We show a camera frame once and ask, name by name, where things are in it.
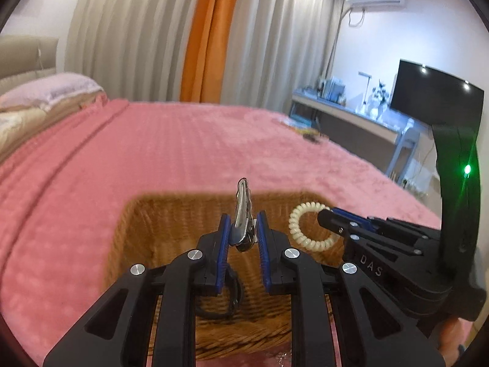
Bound cream spiral hair tie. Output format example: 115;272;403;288
288;201;341;253

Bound silver hair clip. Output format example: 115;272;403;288
229;178;256;253

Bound black bracelet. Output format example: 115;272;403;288
195;265;244;320

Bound items on bed corner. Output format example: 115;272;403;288
277;117;329;144

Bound brown wicker basket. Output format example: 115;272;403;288
103;191;347;362

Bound white desk lamp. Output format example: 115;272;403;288
356;71;372;114

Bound black television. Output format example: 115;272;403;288
390;60;485;133

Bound pink bed blanket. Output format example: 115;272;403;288
1;99;440;364

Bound orange curtain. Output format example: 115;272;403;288
180;0;237;104

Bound purple pillow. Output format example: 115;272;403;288
1;72;104;112

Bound beige curtain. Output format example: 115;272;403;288
65;0;345;112

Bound beige headboard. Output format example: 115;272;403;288
0;35;58;95

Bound grey wall desk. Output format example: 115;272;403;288
289;90;420;183

